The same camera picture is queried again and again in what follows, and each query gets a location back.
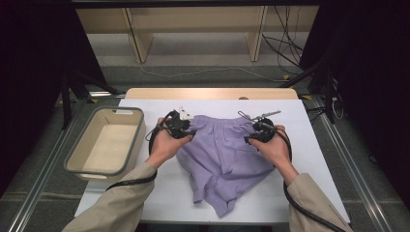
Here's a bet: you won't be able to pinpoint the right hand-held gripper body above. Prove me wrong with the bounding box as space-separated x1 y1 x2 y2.
238 110 282 144

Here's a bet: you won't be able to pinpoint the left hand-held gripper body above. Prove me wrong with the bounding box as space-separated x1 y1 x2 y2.
163 105 195 140

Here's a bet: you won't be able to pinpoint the purple shorts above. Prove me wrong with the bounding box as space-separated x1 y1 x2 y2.
175 114 277 218

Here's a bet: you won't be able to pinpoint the beige storage basket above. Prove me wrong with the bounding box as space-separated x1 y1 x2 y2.
63 105 147 185

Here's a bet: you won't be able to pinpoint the person's left hand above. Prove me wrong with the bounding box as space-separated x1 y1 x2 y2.
146 117 194 168

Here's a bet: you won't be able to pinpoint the person's right hand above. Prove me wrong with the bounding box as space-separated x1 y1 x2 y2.
248 125 299 187

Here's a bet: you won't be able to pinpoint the white table cover sheet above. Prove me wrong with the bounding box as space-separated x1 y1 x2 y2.
73 99 351 226

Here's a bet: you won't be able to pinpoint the black metal stand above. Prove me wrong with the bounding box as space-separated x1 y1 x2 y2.
279 54 337 125
59 69 122 130

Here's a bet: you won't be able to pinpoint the beige wooden desk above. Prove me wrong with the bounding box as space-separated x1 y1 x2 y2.
75 5 320 64

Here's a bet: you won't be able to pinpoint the dark curtain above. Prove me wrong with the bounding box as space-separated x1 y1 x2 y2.
299 0 410 211
0 0 107 197

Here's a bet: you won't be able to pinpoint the white floor cable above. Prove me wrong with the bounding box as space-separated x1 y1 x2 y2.
129 18 288 83

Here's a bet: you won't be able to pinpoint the right hand-held gripper black cable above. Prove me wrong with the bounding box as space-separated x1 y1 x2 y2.
236 110 347 232

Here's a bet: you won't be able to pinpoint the bundle of black cables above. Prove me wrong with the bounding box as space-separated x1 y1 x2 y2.
261 5 306 76

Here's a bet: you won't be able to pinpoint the aluminium floor rail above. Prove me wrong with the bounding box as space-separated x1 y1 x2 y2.
310 96 395 232
7 102 95 232

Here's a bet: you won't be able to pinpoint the black frame bar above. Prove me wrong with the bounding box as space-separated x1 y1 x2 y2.
71 0 323 9

